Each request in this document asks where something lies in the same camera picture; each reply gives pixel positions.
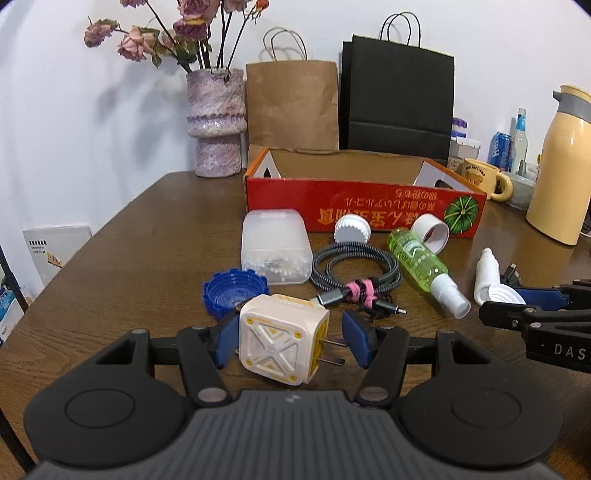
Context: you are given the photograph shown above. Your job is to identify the purple textured vase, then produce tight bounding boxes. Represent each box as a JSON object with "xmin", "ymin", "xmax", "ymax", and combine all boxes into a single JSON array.
[{"xmin": 186, "ymin": 68, "xmax": 247, "ymax": 178}]

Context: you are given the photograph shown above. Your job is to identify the white ribbed bottle cap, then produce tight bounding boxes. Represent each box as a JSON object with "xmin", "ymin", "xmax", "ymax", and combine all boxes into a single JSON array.
[{"xmin": 334, "ymin": 214, "xmax": 372, "ymax": 244}]

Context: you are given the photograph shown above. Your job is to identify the black paper bag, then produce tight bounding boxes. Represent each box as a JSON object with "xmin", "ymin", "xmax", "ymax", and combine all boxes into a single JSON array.
[{"xmin": 339, "ymin": 11, "xmax": 455, "ymax": 163}]

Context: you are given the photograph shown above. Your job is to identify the red orange cardboard box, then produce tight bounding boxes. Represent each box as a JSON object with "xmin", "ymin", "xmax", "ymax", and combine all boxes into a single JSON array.
[{"xmin": 245, "ymin": 146, "xmax": 487, "ymax": 238}]

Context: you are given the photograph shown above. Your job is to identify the white cylindrical cap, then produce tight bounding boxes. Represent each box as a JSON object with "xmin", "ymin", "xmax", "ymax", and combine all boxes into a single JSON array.
[{"xmin": 411, "ymin": 213, "xmax": 450, "ymax": 254}]

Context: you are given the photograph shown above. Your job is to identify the blue ribbed plastic cap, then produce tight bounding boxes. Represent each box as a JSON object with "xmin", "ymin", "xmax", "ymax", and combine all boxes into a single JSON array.
[{"xmin": 202, "ymin": 268, "xmax": 270, "ymax": 321}]

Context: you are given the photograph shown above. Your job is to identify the clear food storage jar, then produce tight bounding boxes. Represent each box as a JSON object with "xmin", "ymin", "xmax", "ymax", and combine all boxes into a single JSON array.
[{"xmin": 447, "ymin": 137, "xmax": 481, "ymax": 174}]

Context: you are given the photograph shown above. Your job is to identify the dried pink roses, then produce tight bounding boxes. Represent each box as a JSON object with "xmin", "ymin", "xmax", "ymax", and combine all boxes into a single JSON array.
[{"xmin": 83, "ymin": 0, "xmax": 270, "ymax": 73}]

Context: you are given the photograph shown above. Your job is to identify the white booklet on floor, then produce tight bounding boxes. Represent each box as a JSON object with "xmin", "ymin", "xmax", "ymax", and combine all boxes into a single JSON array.
[{"xmin": 23, "ymin": 224, "xmax": 92, "ymax": 286}]

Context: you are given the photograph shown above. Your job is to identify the yellow bear mug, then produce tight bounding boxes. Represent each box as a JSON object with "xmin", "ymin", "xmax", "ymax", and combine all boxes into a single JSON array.
[{"xmin": 462, "ymin": 159, "xmax": 514, "ymax": 202}]

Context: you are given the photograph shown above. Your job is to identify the purple white small container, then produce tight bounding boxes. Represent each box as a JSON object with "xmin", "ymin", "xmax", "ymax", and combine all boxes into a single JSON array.
[{"xmin": 451, "ymin": 117, "xmax": 468, "ymax": 138}]

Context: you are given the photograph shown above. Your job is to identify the black metal stand leg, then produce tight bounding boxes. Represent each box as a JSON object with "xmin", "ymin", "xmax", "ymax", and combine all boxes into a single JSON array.
[{"xmin": 0, "ymin": 247, "xmax": 28, "ymax": 313}]

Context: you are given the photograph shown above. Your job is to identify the clear glass bottle blue label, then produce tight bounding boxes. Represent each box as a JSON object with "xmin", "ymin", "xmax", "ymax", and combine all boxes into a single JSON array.
[{"xmin": 511, "ymin": 108, "xmax": 529, "ymax": 176}]

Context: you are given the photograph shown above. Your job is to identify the blue white boxes on floor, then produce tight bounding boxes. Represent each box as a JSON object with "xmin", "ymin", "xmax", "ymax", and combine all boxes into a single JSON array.
[{"xmin": 0, "ymin": 275, "xmax": 24, "ymax": 346}]

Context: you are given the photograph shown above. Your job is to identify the translucent cotton swab box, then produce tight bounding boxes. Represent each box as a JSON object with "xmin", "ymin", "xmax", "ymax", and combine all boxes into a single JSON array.
[{"xmin": 240, "ymin": 209, "xmax": 312, "ymax": 285}]

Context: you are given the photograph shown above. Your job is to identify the small white bottle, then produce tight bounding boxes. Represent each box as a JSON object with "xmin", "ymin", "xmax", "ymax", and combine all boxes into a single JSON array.
[{"xmin": 474, "ymin": 248, "xmax": 526, "ymax": 306}]

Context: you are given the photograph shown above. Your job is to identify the white yellow charger cube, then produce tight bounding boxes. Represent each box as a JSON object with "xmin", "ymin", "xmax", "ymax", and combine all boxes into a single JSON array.
[{"xmin": 238, "ymin": 294, "xmax": 345, "ymax": 386}]

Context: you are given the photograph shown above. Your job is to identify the brown paper bag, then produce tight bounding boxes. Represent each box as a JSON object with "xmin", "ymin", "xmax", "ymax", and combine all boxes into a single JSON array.
[{"xmin": 245, "ymin": 27, "xmax": 339, "ymax": 152}]

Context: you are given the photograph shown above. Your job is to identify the green spray bottle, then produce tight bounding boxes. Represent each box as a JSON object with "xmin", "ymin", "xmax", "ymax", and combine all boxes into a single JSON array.
[{"xmin": 388, "ymin": 228, "xmax": 471, "ymax": 319}]

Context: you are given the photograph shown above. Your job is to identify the yellow thermos jug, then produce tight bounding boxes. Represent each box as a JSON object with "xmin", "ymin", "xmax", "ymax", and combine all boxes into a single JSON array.
[{"xmin": 526, "ymin": 85, "xmax": 590, "ymax": 246}]

